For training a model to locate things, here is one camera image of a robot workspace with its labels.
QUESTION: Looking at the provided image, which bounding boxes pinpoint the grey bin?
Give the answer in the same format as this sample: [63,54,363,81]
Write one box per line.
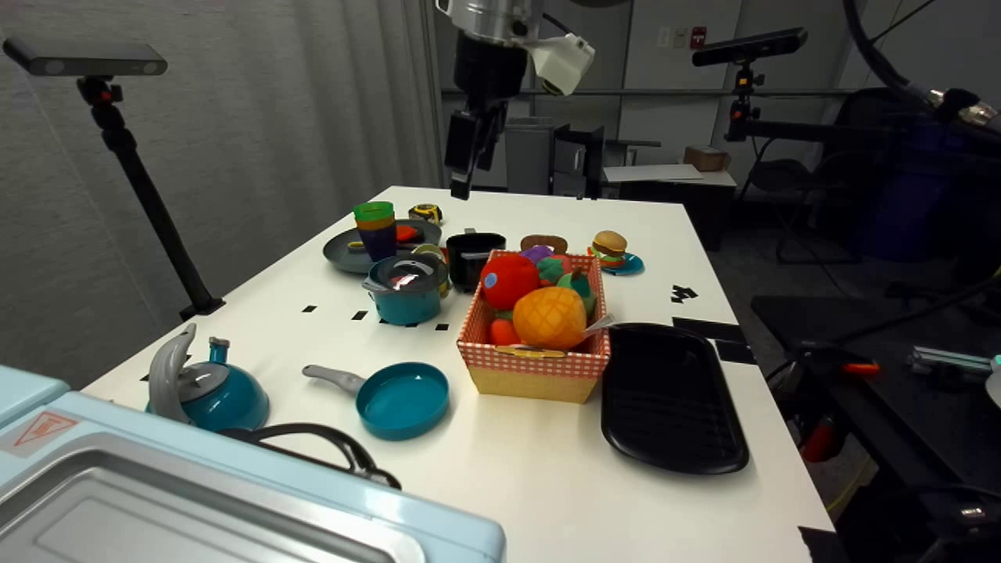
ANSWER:
[501,114,561,192]

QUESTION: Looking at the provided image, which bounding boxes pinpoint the teal handled tool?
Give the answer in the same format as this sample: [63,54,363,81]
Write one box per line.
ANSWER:
[906,339,1001,380]

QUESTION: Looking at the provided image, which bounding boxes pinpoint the blue toy kettle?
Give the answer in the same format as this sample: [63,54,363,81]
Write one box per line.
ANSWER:
[143,322,271,433]

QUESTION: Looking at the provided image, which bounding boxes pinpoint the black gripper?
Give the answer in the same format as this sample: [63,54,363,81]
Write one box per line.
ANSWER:
[447,38,528,203]

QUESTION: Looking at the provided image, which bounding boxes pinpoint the black box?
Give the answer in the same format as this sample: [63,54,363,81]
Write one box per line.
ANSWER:
[549,122,608,199]

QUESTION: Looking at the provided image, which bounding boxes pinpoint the red handled tool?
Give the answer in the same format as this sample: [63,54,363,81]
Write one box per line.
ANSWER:
[794,347,884,383]

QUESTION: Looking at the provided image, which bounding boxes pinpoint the black power cable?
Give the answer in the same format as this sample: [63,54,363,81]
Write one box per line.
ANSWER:
[223,419,403,491]

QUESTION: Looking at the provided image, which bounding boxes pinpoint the black pot lid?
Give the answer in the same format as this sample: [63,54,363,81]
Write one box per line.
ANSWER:
[368,252,452,298]

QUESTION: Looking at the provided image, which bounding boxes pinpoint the blue toy pan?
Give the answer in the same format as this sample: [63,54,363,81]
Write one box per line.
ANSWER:
[301,360,454,441]

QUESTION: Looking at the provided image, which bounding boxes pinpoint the black tripod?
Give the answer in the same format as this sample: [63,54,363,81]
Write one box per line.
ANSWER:
[74,70,229,322]

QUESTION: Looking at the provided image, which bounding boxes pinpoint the small yellow toy ring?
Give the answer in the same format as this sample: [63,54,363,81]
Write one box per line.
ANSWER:
[406,199,447,229]

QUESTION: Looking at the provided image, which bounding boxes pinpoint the blue toy pot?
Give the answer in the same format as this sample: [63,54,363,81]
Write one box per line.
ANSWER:
[359,250,454,329]

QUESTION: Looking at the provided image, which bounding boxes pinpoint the red toy tomato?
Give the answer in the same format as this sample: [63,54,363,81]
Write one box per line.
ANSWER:
[479,250,545,311]

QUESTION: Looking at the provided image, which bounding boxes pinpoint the black stereo camera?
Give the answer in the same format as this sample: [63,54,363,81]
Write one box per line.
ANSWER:
[0,38,170,79]
[687,25,811,67]

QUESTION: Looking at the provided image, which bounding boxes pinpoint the blue barrel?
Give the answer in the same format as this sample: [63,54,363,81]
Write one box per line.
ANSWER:
[864,102,981,262]

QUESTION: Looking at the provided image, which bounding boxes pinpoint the green toy cup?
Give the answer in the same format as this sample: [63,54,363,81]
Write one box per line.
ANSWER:
[349,197,396,229]

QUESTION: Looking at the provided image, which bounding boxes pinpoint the purple toy cup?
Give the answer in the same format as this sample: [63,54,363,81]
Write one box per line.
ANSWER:
[358,225,400,262]

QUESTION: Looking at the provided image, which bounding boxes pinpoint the dark grey plate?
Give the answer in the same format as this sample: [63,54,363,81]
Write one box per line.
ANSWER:
[319,215,443,279]

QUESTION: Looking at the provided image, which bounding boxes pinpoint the small orange-red toy fruit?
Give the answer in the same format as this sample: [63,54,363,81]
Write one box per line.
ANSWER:
[484,317,522,347]

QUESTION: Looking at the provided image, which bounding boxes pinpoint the toy burger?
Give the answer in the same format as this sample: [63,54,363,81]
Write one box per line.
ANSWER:
[589,229,632,275]

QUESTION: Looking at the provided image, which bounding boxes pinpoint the black plastic tray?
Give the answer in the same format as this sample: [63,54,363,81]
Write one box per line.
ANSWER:
[598,322,752,478]

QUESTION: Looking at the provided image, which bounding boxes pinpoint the orange toy fruit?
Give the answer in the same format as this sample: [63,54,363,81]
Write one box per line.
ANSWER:
[511,285,591,351]

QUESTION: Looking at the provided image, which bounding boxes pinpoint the basket of toy fruit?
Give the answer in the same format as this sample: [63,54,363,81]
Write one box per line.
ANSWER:
[454,247,617,405]

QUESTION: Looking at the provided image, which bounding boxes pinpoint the white side desk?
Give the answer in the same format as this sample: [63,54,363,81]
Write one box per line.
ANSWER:
[601,159,737,190]

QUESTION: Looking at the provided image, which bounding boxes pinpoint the black office chair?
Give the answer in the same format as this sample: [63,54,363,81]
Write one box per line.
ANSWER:
[776,86,933,262]

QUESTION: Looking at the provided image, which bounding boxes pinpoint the black mount red knobs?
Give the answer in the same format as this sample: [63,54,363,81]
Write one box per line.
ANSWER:
[726,59,837,146]

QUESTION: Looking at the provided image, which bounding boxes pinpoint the grey backdrop curtain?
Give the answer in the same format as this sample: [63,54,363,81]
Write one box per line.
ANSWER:
[0,0,447,387]

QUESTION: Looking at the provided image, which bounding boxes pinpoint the black cart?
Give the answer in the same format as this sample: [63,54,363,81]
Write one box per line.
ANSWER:
[747,294,1001,563]

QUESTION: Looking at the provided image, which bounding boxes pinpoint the small blue plate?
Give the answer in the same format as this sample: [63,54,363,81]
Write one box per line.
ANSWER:
[598,250,647,279]

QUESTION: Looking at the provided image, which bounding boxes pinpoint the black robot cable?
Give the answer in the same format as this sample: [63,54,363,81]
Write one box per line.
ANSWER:
[840,0,1001,135]

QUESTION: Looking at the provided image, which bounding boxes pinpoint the small cardboard box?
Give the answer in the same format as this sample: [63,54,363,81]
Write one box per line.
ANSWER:
[682,145,731,174]

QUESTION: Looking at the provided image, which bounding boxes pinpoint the black saucepan grey handle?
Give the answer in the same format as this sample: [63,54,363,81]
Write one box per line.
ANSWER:
[443,229,511,298]

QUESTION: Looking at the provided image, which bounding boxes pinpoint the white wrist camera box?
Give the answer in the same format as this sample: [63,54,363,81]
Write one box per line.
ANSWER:
[528,29,598,97]

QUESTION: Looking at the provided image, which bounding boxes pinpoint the light blue toaster oven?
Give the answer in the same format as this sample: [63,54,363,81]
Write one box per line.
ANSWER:
[0,363,511,563]

